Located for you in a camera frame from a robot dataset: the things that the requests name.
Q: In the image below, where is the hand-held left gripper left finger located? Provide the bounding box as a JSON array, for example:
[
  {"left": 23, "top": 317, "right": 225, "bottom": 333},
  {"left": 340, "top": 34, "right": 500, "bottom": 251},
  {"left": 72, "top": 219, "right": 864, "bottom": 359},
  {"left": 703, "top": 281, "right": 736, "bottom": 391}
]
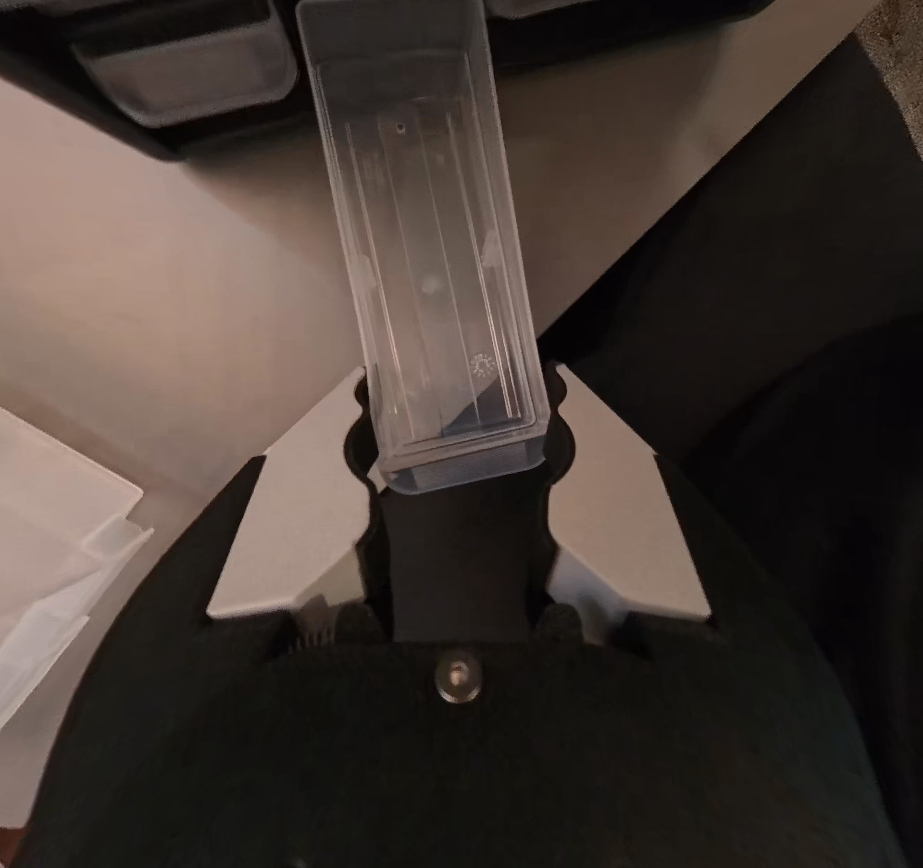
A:
[{"left": 206, "top": 366, "right": 396, "bottom": 642}]

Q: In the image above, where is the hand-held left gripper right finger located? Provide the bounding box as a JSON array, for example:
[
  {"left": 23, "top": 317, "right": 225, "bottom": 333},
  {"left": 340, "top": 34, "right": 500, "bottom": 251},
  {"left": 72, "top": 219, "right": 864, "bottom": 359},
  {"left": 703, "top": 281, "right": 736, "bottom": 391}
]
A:
[{"left": 530, "top": 362, "right": 715, "bottom": 642}]

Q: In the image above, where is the large clear plastic bin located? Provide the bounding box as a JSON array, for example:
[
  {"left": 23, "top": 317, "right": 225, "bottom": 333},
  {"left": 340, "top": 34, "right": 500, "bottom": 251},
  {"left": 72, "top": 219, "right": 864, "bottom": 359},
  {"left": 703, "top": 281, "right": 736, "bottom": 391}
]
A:
[{"left": 0, "top": 406, "right": 156, "bottom": 728}]

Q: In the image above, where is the clear plastic drawer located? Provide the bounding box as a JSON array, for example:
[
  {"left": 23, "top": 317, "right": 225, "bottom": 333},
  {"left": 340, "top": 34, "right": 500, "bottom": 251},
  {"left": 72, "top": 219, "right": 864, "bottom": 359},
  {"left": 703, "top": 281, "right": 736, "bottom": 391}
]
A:
[{"left": 296, "top": 0, "right": 550, "bottom": 497}]

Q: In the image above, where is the group of small clear drawers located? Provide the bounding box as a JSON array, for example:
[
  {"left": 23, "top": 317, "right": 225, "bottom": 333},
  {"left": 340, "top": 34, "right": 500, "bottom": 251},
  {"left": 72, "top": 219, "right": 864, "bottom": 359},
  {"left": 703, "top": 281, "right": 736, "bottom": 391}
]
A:
[{"left": 0, "top": 0, "right": 805, "bottom": 127}]

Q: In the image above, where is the black drawer cabinet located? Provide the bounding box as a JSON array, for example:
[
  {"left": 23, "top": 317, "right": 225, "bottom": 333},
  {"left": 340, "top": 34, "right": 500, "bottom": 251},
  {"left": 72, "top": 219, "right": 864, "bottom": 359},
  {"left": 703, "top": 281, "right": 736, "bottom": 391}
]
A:
[{"left": 0, "top": 0, "right": 845, "bottom": 162}]

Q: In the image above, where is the person's black clothing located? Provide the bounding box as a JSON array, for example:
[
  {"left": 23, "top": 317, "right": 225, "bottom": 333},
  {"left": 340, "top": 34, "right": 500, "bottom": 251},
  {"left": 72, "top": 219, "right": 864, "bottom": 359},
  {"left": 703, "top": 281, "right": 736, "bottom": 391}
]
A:
[{"left": 537, "top": 31, "right": 923, "bottom": 868}]

